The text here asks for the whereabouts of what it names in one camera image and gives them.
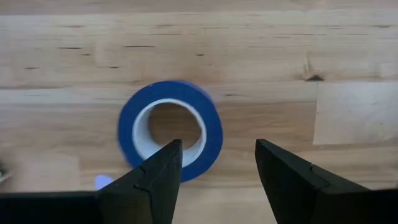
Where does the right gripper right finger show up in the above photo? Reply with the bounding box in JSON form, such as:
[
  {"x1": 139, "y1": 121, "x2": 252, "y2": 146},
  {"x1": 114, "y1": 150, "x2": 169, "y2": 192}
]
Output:
[{"x1": 254, "y1": 138, "x2": 373, "y2": 224}]

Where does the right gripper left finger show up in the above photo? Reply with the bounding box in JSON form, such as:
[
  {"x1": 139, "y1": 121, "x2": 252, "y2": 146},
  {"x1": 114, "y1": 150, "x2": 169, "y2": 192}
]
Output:
[{"x1": 97, "y1": 139, "x2": 183, "y2": 224}]

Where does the blue tape roll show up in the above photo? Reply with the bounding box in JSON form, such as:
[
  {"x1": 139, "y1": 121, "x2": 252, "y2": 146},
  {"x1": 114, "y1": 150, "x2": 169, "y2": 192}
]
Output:
[{"x1": 95, "y1": 80, "x2": 224, "y2": 191}]

